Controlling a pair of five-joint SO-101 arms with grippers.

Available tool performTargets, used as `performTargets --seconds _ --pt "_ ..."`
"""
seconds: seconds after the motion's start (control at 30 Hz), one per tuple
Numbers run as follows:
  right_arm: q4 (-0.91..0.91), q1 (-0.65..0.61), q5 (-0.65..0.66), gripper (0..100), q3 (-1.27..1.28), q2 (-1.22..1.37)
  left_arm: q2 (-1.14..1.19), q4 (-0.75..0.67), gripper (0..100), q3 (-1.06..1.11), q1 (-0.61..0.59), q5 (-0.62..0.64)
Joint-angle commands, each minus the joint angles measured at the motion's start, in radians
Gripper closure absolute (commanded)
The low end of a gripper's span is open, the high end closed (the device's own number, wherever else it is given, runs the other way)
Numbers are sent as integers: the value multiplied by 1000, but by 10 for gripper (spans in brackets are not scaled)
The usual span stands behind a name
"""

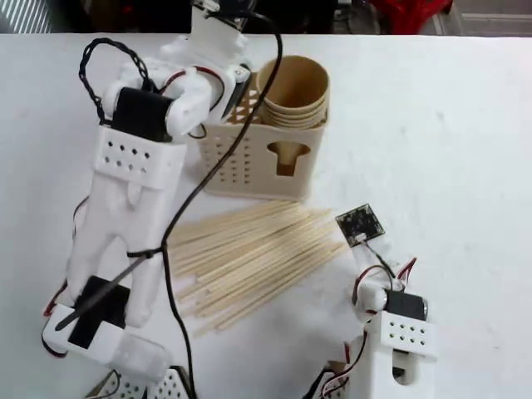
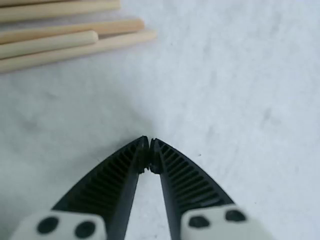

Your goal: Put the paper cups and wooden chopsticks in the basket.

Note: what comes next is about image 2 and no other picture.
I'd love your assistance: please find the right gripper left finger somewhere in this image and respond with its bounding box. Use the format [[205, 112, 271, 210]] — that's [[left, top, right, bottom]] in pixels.
[[9, 135, 150, 240]]

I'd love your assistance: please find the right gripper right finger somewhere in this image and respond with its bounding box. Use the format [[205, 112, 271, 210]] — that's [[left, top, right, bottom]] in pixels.
[[149, 137, 261, 240]]

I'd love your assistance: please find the wooden chopstick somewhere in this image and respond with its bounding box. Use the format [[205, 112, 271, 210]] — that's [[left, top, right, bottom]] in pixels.
[[0, 18, 146, 45], [0, 30, 158, 74], [0, 1, 121, 24], [0, 30, 99, 60]]

